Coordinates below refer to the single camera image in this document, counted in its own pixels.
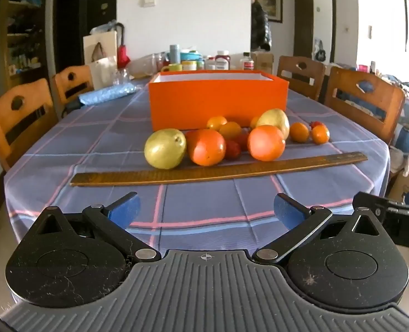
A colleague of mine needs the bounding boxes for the large orange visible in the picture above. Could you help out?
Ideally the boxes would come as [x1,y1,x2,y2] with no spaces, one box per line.
[185,129,226,167]
[248,125,286,162]

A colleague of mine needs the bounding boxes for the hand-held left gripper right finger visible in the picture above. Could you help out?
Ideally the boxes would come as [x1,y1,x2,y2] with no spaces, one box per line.
[253,193,381,263]

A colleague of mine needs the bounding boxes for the small tangerine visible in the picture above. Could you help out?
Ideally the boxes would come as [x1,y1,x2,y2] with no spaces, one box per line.
[290,122,310,142]
[219,121,242,140]
[206,116,228,132]
[311,125,330,145]

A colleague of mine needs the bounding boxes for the teal stacked bowls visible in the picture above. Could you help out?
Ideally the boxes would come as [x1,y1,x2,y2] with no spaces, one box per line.
[180,50,203,63]

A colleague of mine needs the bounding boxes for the framed landscape painting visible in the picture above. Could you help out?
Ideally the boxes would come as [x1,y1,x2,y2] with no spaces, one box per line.
[251,0,283,24]

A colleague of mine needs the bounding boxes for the plain white paper bag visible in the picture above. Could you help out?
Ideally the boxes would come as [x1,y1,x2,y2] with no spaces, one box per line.
[89,56,118,89]

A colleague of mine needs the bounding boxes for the orange cardboard box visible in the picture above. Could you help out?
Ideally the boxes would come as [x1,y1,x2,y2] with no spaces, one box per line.
[148,70,289,131]

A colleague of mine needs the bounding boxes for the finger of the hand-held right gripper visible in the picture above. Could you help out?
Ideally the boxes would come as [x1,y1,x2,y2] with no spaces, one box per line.
[352,191,409,215]

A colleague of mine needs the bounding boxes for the hanging dark jacket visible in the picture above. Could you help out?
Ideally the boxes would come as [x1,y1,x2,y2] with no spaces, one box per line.
[251,0,272,52]

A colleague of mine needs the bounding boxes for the dark wooden shelf cabinet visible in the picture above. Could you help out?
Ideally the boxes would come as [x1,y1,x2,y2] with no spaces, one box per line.
[4,0,53,87]

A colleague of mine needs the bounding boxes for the dark red supplement bottle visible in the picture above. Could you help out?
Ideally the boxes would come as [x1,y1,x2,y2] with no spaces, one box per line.
[215,50,230,70]

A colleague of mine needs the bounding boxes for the blue folded umbrella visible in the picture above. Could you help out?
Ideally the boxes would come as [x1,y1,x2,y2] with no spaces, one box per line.
[61,82,137,118]

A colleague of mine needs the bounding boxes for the dark door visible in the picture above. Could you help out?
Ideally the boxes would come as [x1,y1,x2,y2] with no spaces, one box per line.
[54,0,118,73]

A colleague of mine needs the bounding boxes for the red umbrella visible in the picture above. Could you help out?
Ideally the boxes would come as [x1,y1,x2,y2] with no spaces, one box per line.
[116,22,131,70]

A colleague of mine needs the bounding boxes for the clear drinking glass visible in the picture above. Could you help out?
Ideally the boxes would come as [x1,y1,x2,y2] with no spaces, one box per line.
[113,69,129,86]

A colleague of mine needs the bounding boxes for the printed white paper bag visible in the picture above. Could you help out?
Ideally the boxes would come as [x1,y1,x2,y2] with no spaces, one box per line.
[83,30,118,64]

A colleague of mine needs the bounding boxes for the long wooden ruler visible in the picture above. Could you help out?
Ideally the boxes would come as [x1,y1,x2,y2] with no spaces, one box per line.
[70,151,368,187]

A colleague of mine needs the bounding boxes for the brown cardboard box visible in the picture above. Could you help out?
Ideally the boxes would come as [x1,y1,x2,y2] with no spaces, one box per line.
[252,52,274,74]

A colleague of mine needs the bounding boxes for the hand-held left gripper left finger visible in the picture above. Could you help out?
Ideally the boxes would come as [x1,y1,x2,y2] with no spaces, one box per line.
[35,192,161,261]

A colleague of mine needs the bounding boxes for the yellow-green pear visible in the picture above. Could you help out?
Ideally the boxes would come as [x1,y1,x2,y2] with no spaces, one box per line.
[256,108,290,141]
[144,129,187,170]

